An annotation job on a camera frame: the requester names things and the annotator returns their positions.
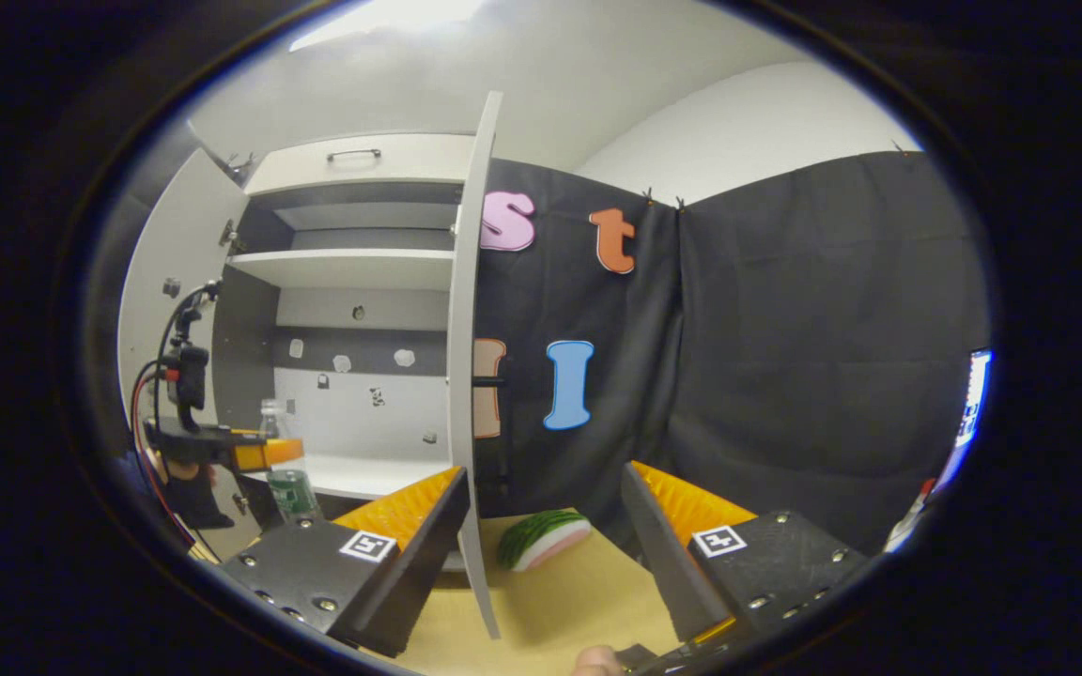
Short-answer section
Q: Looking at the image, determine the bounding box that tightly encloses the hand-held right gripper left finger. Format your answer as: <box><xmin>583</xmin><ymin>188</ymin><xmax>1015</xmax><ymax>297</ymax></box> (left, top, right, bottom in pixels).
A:
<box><xmin>220</xmin><ymin>467</ymin><xmax>471</xmax><ymax>658</ymax></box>

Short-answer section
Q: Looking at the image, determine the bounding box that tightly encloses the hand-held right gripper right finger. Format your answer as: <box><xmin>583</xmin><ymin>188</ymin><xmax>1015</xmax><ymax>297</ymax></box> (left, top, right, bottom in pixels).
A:
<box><xmin>621</xmin><ymin>462</ymin><xmax>871</xmax><ymax>658</ymax></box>

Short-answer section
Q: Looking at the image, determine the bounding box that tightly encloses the white cabinet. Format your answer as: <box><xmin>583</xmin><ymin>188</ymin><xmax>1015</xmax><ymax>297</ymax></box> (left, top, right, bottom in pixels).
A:
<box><xmin>212</xmin><ymin>131</ymin><xmax>476</xmax><ymax>574</ymax></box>

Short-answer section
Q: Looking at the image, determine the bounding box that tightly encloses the clear plastic bottle green label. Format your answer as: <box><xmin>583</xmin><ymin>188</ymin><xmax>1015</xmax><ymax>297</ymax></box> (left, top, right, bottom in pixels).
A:
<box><xmin>259</xmin><ymin>399</ymin><xmax>321</xmax><ymax>525</ymax></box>

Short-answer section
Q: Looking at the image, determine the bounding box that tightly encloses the white door with camera sticker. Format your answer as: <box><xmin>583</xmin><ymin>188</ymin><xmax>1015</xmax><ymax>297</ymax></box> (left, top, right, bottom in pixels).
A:
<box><xmin>118</xmin><ymin>148</ymin><xmax>251</xmax><ymax>442</ymax></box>

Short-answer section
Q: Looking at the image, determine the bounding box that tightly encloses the white door with black handle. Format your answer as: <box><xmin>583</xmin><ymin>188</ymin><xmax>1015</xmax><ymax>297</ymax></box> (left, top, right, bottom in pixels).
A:
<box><xmin>447</xmin><ymin>91</ymin><xmax>504</xmax><ymax>639</ymax></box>

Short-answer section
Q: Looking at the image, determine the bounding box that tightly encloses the white cabinet shelf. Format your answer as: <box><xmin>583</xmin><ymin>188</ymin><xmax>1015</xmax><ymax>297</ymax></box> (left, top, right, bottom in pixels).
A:
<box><xmin>226</xmin><ymin>249</ymin><xmax>456</xmax><ymax>292</ymax></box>

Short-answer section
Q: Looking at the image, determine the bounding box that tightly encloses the white cabinet drawer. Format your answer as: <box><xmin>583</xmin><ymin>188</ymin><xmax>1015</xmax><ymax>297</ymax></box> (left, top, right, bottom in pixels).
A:
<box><xmin>242</xmin><ymin>133</ymin><xmax>478</xmax><ymax>196</ymax></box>

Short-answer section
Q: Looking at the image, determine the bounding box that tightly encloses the toy watermelon slice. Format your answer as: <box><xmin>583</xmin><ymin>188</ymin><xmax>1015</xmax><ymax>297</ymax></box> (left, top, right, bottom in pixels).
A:
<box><xmin>499</xmin><ymin>510</ymin><xmax>592</xmax><ymax>572</ymax></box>

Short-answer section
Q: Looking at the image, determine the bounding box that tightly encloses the computer monitor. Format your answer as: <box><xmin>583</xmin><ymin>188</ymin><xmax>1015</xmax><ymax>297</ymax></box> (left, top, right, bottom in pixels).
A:
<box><xmin>954</xmin><ymin>347</ymin><xmax>993</xmax><ymax>450</ymax></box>

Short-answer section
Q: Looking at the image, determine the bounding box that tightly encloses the red and black cable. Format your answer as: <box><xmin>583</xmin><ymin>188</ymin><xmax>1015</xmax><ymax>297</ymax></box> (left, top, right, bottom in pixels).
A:
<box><xmin>131</xmin><ymin>361</ymin><xmax>199</xmax><ymax>555</ymax></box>

